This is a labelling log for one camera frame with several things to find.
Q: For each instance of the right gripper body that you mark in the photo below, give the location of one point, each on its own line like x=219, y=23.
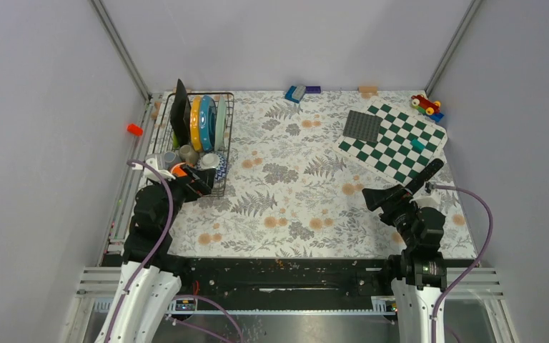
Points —
x=403, y=206

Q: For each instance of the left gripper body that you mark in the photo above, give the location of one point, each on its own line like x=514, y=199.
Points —
x=192, y=190

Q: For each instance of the yellow dotted plate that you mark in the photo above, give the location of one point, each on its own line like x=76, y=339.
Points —
x=194, y=124

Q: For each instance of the blue dotted plate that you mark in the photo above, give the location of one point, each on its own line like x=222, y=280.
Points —
x=207, y=122

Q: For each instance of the black square plate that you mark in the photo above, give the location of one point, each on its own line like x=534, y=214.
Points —
x=179, y=114

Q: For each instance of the light green floral plate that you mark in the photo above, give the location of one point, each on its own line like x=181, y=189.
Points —
x=220, y=123

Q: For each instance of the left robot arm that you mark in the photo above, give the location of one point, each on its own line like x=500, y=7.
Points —
x=148, y=279

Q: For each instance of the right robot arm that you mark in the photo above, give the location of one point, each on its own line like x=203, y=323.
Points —
x=417, y=277

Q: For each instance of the blue white patterned bowl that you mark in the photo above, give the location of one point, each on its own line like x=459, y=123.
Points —
x=216, y=161

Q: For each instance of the orange cup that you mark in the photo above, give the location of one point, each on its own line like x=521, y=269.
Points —
x=178, y=171

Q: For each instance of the beige small cup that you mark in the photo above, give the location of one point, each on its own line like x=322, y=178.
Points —
x=188, y=154

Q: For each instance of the grey cup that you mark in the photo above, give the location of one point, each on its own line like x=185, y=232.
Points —
x=170, y=159

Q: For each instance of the teal small block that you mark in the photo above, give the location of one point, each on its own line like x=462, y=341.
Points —
x=417, y=145

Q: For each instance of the green white checkerboard mat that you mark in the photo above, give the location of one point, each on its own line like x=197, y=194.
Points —
x=392, y=156

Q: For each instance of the grey lego baseplate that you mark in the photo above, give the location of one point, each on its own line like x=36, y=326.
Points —
x=362, y=126

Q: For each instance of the floral table mat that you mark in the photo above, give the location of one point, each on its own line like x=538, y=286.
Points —
x=289, y=194

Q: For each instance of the colourful toy car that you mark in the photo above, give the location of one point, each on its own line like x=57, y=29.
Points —
x=431, y=109

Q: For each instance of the tan wooden block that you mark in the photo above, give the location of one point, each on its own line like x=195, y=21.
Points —
x=368, y=89

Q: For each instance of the blue grey lego brick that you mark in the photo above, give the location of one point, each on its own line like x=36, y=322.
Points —
x=295, y=93

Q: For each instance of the purple lego brick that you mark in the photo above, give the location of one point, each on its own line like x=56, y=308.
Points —
x=313, y=89

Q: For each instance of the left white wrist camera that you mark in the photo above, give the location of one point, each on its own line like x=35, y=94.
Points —
x=156, y=164

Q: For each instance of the black wire dish rack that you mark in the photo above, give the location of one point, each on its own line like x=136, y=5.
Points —
x=161, y=138

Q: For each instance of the orange red wall button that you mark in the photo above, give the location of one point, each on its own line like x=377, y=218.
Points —
x=135, y=130

